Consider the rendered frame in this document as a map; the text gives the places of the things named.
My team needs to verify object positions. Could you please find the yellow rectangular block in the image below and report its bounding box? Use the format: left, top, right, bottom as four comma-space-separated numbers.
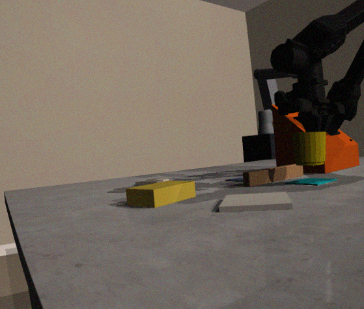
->
126, 181, 196, 208

